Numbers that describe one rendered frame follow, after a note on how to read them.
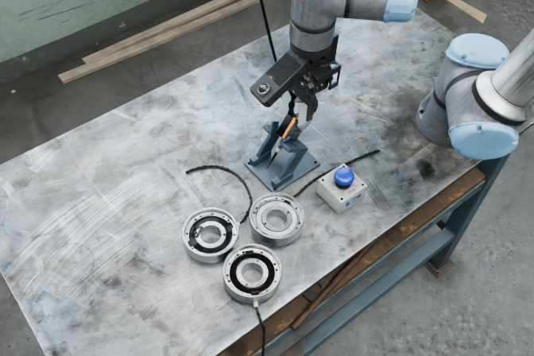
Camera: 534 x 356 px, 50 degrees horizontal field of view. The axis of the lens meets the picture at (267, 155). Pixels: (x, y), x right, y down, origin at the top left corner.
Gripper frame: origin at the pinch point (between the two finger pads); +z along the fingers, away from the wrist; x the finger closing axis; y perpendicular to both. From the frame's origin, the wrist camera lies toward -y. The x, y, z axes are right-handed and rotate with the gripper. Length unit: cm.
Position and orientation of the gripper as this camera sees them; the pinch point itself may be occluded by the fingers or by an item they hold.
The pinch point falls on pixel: (294, 121)
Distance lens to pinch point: 113.5
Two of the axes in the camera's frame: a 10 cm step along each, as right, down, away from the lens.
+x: -6.3, -6.2, 4.7
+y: 7.8, -4.8, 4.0
